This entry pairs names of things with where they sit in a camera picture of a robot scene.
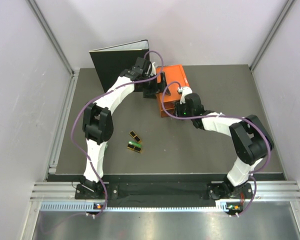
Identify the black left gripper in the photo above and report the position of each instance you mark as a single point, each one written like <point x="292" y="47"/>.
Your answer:
<point x="157" y="88"/>

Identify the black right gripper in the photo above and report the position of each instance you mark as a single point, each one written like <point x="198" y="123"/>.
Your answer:
<point x="178" y="108"/>

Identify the orange plastic box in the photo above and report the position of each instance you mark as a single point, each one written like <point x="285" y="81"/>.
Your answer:
<point x="173" y="73"/>

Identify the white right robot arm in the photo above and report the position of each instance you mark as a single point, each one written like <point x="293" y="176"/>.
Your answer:
<point x="251" y="140"/>

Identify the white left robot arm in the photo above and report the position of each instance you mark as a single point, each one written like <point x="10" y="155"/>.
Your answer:
<point x="97" y="123"/>

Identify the black lever arch binder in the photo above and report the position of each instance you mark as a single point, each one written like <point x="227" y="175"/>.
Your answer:
<point x="110" y="61"/>

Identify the green lip balm stick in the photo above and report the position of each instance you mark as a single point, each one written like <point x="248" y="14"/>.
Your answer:
<point x="136" y="144"/>

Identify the aluminium frame rail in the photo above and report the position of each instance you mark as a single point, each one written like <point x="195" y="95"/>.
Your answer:
<point x="267" y="191"/>

